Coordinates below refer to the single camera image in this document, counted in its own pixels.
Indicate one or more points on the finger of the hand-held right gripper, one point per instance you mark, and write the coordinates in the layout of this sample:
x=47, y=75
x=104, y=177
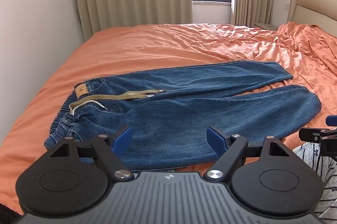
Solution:
x=332, y=120
x=312, y=134

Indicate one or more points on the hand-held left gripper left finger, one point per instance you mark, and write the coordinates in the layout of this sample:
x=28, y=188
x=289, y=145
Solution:
x=123, y=137

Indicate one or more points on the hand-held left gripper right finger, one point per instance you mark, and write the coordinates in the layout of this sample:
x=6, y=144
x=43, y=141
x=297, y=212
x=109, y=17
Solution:
x=214, y=137

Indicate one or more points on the blue denim pants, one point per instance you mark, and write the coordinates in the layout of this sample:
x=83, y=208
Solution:
x=184, y=118

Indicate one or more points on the person's grey patterned clothing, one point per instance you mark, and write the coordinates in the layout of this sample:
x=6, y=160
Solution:
x=325, y=187

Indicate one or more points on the rumpled orange duvet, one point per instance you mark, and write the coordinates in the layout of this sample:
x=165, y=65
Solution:
x=313, y=50

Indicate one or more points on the orange bed sheet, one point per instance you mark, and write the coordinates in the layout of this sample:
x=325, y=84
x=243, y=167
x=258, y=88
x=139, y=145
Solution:
x=147, y=47

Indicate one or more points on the beige nightstand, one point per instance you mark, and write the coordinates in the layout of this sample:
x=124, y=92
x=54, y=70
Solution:
x=266, y=26

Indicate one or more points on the beige padded headboard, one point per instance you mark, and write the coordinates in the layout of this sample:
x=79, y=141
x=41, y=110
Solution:
x=310, y=5

